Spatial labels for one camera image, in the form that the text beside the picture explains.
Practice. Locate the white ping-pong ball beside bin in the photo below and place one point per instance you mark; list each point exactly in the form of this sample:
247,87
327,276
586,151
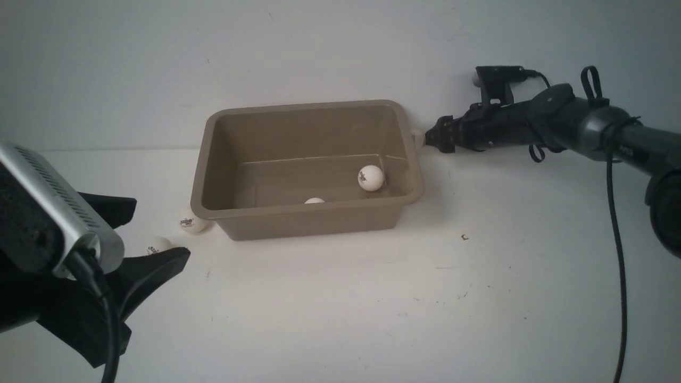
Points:
190,223

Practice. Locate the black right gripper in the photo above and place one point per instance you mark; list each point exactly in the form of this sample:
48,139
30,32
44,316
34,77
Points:
481,129

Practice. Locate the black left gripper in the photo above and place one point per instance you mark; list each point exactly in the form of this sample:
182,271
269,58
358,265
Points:
67,310

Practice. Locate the tan plastic storage bin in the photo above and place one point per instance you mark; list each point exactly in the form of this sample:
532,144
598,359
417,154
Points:
258,165

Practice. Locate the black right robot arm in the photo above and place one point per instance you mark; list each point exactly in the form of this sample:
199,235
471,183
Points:
557,120

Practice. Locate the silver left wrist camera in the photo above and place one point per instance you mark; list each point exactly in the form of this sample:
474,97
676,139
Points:
81,227

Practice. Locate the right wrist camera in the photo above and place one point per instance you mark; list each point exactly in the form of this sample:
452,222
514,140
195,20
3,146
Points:
495,83

